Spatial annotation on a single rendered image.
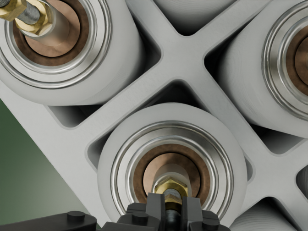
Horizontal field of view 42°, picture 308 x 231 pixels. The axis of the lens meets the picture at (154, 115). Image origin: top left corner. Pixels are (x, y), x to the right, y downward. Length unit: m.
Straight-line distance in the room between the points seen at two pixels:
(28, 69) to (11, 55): 0.01
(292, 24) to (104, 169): 0.14
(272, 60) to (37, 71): 0.14
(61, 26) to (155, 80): 0.10
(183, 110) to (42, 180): 0.31
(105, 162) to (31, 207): 0.30
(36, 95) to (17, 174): 0.29
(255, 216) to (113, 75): 0.17
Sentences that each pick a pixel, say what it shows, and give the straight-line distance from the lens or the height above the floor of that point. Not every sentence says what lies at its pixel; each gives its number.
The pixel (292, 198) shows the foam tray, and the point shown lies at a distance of 0.34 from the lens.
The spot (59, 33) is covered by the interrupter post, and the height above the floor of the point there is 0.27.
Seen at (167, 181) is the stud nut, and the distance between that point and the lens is 0.21.
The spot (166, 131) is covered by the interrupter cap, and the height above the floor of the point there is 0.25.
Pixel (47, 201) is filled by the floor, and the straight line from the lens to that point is 0.54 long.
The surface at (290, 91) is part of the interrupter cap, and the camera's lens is 0.25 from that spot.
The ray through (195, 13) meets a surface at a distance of 0.33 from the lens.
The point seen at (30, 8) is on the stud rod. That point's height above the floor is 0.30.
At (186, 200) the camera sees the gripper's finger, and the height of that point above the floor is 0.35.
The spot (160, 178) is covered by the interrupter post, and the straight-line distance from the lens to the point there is 0.22.
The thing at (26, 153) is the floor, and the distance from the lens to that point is 0.53.
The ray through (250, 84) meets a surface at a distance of 0.26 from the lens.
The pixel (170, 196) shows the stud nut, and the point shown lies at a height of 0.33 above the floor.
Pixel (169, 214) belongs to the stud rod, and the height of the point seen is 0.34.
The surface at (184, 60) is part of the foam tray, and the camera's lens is 0.32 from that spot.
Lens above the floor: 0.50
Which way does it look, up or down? 87 degrees down
